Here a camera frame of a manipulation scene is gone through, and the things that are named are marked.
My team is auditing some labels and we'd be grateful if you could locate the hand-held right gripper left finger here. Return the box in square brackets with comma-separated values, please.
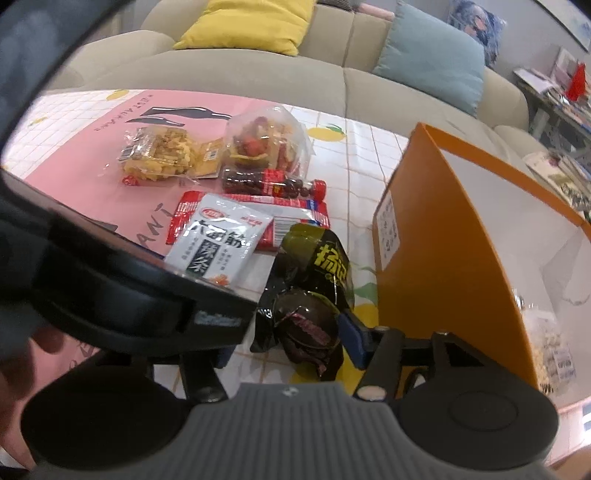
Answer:
[148, 351, 232, 402]

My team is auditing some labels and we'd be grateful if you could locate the clear dried fruit bag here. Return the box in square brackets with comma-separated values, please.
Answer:
[224, 105, 315, 178]

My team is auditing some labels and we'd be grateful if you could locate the red capped dark bottle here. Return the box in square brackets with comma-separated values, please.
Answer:
[221, 166, 328, 200]

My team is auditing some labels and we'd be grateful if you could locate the pink bolster cushion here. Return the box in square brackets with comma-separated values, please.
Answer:
[355, 2, 398, 21]

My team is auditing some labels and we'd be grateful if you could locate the red paper ornament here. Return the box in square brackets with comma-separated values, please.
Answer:
[566, 62, 587, 102]

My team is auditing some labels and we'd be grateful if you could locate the beige sofa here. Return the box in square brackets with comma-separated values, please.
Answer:
[46, 0, 529, 144]

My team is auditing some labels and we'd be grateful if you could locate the teal pillow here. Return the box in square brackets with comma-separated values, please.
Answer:
[373, 0, 485, 116]

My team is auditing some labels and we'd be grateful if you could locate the grey cluttered desk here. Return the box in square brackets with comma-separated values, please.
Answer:
[512, 46, 591, 139]

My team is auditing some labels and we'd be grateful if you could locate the dark green snack packet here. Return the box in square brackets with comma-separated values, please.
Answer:
[249, 223, 355, 381]

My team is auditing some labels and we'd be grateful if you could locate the red snack packet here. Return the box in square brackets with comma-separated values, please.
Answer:
[165, 190, 331, 252]

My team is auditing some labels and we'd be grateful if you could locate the framed wall picture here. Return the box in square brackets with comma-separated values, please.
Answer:
[536, 0, 591, 51]

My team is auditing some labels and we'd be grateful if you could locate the orange cardboard box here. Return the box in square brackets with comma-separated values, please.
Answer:
[372, 122, 591, 416]

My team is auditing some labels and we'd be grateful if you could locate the printed figure pillow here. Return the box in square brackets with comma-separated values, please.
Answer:
[445, 0, 506, 70]

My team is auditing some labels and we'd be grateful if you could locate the yellow crisps snack packet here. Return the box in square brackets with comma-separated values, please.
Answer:
[116, 127, 222, 188]

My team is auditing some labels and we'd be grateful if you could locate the pile of magazines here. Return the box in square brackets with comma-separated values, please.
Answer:
[524, 150, 591, 210]

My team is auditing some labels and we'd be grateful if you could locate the white and green snack packet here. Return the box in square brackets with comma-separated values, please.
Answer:
[164, 193, 274, 289]

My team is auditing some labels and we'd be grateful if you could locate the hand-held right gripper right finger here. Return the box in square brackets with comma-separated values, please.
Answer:
[339, 311, 490, 402]

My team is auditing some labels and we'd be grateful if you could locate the lemon print checked tablecloth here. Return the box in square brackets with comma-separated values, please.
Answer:
[0, 88, 591, 467]

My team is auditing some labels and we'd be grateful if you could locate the yellow pillow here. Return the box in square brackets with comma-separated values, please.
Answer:
[173, 0, 319, 57]

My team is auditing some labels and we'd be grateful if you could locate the checkered white candy packet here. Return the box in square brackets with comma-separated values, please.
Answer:
[519, 295, 578, 398]

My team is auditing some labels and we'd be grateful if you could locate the person's left hand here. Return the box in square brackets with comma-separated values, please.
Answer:
[0, 324, 65, 472]

